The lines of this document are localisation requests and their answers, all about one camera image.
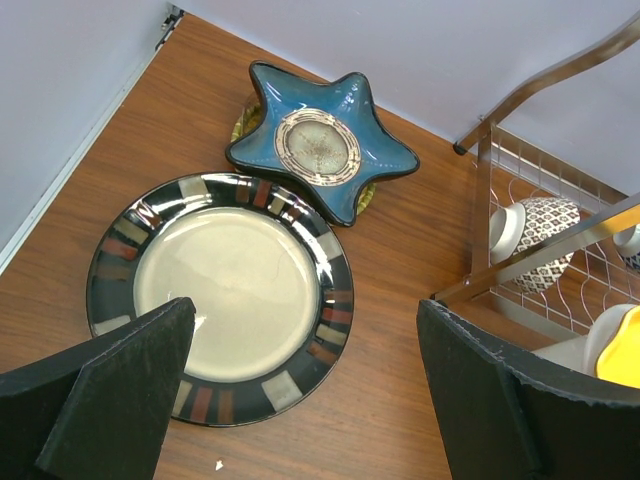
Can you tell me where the green leaf pattern plate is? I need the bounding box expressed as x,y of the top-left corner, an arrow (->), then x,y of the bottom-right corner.
230,93 -> 376,215

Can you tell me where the blue zigzag bowl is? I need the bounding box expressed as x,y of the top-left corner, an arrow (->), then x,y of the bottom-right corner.
613,224 -> 640,272

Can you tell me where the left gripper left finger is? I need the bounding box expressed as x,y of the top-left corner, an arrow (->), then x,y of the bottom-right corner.
1,297 -> 196,479

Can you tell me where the white plastic bin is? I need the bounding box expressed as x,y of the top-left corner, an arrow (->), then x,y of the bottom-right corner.
529,302 -> 640,376

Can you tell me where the aluminium frame rail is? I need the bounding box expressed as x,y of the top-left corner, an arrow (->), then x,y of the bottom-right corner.
1,1 -> 179,267

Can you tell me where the brown patterned bowl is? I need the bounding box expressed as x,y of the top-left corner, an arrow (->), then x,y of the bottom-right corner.
489,197 -> 581,294

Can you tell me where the steel dish rack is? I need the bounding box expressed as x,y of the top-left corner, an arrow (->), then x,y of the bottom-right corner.
434,16 -> 639,342

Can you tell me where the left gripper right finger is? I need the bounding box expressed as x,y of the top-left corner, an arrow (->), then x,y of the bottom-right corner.
416,299 -> 639,479

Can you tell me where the black striped rim plate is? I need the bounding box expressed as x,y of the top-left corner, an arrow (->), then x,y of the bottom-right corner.
86,172 -> 354,427

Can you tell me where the blue star shaped dish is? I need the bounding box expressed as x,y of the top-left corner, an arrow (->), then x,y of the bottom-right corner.
225,61 -> 420,227

